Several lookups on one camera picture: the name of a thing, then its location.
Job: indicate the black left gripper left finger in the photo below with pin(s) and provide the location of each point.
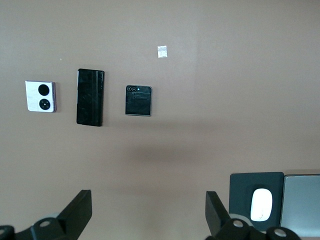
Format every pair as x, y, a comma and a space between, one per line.
72, 215

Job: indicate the silver laptop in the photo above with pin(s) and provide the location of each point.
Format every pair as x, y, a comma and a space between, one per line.
302, 200

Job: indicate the small clear tape patch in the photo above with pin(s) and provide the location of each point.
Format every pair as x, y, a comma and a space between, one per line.
162, 51

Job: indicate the black mouse pad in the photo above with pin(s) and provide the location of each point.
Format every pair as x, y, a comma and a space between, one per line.
240, 185

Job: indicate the black slab smartphone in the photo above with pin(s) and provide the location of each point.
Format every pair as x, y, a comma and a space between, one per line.
90, 97

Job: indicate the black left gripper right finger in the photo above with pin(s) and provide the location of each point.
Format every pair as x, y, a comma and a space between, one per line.
216, 215

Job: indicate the white computer mouse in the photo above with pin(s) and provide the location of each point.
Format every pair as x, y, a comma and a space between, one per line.
261, 205

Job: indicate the white lilac flip phone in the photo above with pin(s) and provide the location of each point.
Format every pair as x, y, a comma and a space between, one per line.
32, 97

